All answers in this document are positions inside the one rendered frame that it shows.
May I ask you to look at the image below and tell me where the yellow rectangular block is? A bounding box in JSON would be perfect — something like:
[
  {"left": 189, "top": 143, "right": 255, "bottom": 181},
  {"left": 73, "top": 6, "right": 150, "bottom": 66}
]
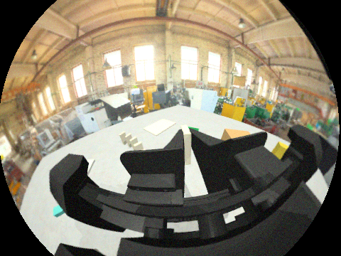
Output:
[{"left": 272, "top": 142, "right": 288, "bottom": 159}]

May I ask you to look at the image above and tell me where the turquoise rectangular block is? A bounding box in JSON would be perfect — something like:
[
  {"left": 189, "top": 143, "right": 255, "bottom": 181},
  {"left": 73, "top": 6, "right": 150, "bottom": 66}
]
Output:
[{"left": 52, "top": 205, "right": 65, "bottom": 217}]

